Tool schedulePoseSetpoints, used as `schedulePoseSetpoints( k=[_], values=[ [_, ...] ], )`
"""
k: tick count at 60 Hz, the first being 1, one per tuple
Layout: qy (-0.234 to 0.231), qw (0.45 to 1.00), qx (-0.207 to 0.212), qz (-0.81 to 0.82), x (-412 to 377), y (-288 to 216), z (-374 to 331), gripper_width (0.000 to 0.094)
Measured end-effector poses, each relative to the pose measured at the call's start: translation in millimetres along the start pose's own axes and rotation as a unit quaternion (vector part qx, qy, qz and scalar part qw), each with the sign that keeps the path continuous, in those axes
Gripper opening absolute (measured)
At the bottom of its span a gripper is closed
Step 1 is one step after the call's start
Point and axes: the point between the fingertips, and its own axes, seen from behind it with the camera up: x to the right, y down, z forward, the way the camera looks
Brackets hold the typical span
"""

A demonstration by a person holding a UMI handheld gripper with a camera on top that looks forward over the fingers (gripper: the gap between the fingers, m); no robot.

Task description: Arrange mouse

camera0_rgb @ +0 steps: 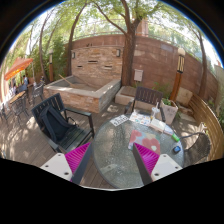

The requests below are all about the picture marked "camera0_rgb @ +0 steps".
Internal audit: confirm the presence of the black mesh chair right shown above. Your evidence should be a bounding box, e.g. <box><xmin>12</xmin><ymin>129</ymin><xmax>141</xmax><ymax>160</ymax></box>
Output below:
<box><xmin>184</xmin><ymin>132</ymin><xmax>211</xmax><ymax>167</ymax></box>

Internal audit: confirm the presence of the orange patio umbrella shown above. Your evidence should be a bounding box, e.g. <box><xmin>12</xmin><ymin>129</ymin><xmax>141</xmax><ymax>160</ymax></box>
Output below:
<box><xmin>4</xmin><ymin>57</ymin><xmax>33</xmax><ymax>81</ymax></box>

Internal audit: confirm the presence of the round glass patio table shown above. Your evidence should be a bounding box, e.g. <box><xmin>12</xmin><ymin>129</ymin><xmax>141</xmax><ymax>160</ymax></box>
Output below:
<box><xmin>91</xmin><ymin>117</ymin><xmax>185</xmax><ymax>190</ymax></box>

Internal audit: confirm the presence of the dark slatted chair behind table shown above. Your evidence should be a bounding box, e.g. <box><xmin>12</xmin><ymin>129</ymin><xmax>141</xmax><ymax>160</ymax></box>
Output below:
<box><xmin>124</xmin><ymin>87</ymin><xmax>166</xmax><ymax>122</ymax></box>

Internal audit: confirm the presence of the wooden lamp post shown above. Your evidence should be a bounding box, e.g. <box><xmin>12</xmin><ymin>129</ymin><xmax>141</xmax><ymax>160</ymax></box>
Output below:
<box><xmin>170</xmin><ymin>48</ymin><xmax>185</xmax><ymax>101</ymax></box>

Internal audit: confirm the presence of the green marker pen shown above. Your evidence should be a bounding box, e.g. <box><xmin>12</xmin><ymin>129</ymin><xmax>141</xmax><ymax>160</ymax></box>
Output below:
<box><xmin>172</xmin><ymin>133</ymin><xmax>180</xmax><ymax>142</ymax></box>

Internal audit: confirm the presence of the white square planter pot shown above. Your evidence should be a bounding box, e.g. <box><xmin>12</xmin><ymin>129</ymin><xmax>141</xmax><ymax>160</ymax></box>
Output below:
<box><xmin>160</xmin><ymin>98</ymin><xmax>178</xmax><ymax>125</ymax></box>

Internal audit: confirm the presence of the black backpack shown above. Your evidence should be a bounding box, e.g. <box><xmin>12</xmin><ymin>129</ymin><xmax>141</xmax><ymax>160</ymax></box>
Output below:
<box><xmin>38</xmin><ymin>105</ymin><xmax>75</xmax><ymax>143</ymax></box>

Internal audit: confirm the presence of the metal chair far left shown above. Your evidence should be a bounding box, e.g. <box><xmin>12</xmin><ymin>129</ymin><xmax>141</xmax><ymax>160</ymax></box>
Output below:
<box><xmin>10</xmin><ymin>95</ymin><xmax>29</xmax><ymax>120</ymax></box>

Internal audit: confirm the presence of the clear plastic drink cup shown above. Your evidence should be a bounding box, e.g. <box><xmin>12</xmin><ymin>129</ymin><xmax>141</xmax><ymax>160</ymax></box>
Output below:
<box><xmin>150</xmin><ymin>102</ymin><xmax>159</xmax><ymax>120</ymax></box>

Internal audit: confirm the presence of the floral pink mouse pad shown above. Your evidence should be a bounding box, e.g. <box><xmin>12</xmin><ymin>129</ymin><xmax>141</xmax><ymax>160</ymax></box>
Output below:
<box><xmin>128</xmin><ymin>130</ymin><xmax>160</xmax><ymax>154</ymax></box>

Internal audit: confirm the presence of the colourful illustrated book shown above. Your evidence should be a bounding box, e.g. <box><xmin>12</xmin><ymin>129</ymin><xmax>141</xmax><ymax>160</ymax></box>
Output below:
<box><xmin>129</xmin><ymin>112</ymin><xmax>151</xmax><ymax>126</ymax></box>

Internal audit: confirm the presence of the black computer mouse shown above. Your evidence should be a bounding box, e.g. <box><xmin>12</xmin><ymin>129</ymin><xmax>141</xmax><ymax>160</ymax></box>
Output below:
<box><xmin>172</xmin><ymin>146</ymin><xmax>181</xmax><ymax>154</ymax></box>

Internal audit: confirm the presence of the large tree trunk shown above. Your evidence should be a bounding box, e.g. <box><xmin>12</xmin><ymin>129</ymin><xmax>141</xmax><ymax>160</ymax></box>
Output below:
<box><xmin>91</xmin><ymin>0</ymin><xmax>147</xmax><ymax>86</ymax></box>

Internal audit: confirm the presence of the white wall utility box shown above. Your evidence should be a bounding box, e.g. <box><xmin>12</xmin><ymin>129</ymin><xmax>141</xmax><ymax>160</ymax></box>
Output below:
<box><xmin>134</xmin><ymin>69</ymin><xmax>143</xmax><ymax>81</ymax></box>

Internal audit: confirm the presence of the black white patterned card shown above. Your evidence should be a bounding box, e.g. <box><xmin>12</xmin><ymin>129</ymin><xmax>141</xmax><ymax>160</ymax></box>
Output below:
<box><xmin>111</xmin><ymin>115</ymin><xmax>128</xmax><ymax>127</ymax></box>

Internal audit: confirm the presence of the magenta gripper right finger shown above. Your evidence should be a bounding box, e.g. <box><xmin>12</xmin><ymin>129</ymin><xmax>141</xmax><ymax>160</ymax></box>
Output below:
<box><xmin>132</xmin><ymin>142</ymin><xmax>183</xmax><ymax>186</ymax></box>

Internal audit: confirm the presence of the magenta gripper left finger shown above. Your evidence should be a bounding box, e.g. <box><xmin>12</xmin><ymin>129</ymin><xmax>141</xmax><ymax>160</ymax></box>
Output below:
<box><xmin>40</xmin><ymin>142</ymin><xmax>94</xmax><ymax>186</ymax></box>

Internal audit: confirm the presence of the black plastic armchair left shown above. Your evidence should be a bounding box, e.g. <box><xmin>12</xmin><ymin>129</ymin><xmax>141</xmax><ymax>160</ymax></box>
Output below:
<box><xmin>32</xmin><ymin>93</ymin><xmax>95</xmax><ymax>153</ymax></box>

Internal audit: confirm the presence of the open white notebook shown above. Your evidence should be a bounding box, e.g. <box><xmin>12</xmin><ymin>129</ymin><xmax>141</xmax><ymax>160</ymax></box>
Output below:
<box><xmin>150</xmin><ymin>118</ymin><xmax>166</xmax><ymax>132</ymax></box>

